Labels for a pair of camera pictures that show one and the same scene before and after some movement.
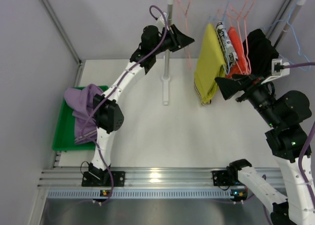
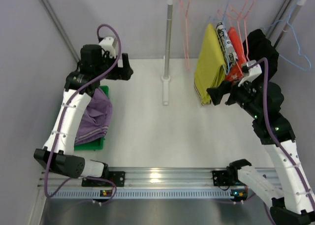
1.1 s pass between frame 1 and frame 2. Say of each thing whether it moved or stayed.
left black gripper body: moved
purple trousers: stayed
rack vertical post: stayed
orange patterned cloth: stayed
